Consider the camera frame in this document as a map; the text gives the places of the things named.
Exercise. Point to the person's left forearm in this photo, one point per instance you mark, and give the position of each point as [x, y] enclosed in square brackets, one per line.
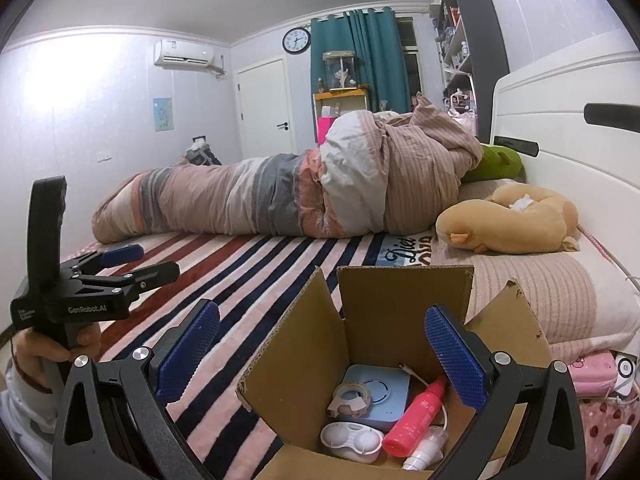
[25, 420]

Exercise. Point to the blue wall poster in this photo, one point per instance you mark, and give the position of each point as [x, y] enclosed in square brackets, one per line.
[162, 115]

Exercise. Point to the pink bag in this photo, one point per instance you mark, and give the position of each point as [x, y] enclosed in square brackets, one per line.
[326, 130]

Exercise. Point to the pink box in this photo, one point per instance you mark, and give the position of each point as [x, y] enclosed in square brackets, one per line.
[592, 375]

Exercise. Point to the round wall clock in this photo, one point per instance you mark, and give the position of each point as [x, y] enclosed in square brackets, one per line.
[296, 40]

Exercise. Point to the white air conditioner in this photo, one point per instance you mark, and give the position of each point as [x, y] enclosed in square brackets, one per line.
[185, 54]

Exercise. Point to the tan plush toy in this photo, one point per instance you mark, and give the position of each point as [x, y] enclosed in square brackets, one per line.
[505, 225]

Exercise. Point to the pink striped pillow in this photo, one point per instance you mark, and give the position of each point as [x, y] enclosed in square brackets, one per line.
[565, 290]

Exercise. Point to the small white spray bottle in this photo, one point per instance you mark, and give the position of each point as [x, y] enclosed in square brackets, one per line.
[422, 452]

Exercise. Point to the pink polka dot cloth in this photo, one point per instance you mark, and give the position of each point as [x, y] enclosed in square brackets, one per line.
[597, 435]

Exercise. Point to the blue square speaker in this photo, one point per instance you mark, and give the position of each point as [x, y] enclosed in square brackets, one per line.
[387, 390]

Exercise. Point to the white headboard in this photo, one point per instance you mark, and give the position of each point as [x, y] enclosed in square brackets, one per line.
[550, 90]

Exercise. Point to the small white device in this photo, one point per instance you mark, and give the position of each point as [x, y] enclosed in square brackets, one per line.
[625, 372]

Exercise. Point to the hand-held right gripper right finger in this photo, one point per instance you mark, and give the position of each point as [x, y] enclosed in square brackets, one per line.
[455, 360]

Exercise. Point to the window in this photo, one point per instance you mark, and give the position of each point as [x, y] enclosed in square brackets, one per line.
[409, 60]

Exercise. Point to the clear tape roll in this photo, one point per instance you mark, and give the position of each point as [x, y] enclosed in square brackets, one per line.
[350, 400]

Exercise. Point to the rolled pink grey duvet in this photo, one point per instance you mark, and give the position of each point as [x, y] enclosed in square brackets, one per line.
[240, 195]

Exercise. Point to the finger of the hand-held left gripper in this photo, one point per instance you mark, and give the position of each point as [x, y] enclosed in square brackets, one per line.
[155, 275]
[120, 254]

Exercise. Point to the green plush toy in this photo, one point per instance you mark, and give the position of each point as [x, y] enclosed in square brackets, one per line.
[495, 165]

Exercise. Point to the dark bag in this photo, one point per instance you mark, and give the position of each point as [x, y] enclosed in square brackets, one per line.
[200, 152]

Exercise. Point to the teal curtain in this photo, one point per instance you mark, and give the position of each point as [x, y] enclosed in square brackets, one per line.
[375, 55]

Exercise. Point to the yellow shelf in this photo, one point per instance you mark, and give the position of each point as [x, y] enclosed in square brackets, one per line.
[345, 95]

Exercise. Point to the person's left hand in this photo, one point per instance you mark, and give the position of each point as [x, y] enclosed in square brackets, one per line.
[30, 360]

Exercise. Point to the flat white packet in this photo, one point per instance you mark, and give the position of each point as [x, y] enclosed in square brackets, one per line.
[620, 442]

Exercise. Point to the cardboard box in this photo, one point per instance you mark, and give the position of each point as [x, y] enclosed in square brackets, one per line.
[300, 350]

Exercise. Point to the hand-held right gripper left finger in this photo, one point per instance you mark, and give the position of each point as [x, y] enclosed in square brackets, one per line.
[187, 350]

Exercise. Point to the white contact lens case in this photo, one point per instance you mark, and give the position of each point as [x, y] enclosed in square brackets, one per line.
[350, 442]

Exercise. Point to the pink bottle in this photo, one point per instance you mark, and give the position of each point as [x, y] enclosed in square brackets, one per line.
[415, 420]

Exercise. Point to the glass display case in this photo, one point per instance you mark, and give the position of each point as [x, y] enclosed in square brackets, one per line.
[340, 72]

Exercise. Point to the dark bookshelf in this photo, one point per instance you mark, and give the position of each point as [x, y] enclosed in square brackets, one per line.
[485, 20]

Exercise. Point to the white door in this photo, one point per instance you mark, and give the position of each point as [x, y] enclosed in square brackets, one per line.
[265, 110]

